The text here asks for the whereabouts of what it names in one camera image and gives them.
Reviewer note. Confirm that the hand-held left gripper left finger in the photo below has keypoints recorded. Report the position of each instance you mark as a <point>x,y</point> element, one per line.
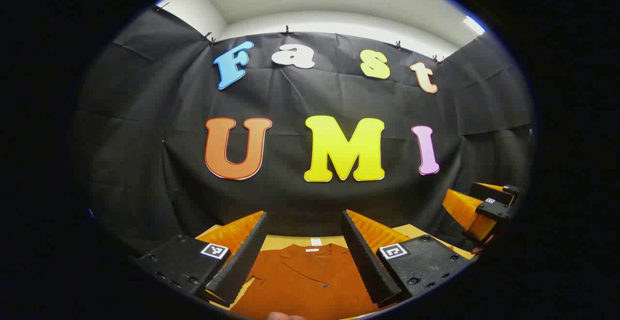
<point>242,262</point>

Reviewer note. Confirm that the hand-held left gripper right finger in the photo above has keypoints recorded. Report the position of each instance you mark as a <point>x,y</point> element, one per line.
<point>365,262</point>

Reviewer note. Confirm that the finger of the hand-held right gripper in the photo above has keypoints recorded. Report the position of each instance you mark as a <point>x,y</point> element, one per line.
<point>491,193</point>
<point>462,208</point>

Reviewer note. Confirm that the orange button-up garment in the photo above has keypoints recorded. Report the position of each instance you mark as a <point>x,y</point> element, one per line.
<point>300,281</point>

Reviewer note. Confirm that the black backdrop cloth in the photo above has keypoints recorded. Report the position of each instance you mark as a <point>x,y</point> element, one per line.
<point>145,141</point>

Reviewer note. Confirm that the ceiling light panel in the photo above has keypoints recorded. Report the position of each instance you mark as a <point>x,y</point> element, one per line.
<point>473,24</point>

